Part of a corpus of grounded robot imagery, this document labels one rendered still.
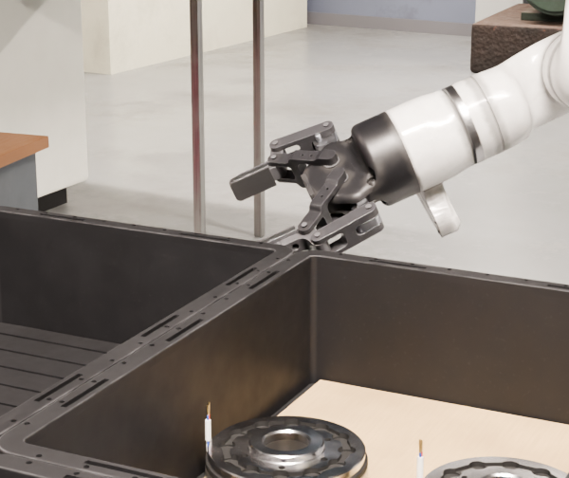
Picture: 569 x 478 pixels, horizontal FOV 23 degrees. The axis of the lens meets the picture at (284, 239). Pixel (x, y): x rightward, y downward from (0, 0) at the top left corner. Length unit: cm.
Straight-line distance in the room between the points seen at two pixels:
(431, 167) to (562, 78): 13
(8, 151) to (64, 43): 195
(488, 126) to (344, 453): 37
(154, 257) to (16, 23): 335
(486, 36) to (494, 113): 621
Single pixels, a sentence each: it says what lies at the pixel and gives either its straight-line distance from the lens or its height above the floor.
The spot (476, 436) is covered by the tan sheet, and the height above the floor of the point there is 83.
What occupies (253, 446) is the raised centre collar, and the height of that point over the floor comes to 87.
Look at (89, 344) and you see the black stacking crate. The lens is 116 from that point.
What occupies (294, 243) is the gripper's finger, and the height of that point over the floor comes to 92.
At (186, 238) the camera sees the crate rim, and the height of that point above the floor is 93.
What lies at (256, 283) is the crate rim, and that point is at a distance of 99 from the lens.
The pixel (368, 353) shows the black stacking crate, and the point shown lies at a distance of 106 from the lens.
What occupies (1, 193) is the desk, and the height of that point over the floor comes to 56.
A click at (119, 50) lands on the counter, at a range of 742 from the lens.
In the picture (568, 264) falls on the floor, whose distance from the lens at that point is 419.
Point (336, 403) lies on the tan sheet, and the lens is 104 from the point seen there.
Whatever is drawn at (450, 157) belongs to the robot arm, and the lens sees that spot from 115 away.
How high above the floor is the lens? 124
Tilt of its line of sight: 17 degrees down
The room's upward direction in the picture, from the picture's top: straight up
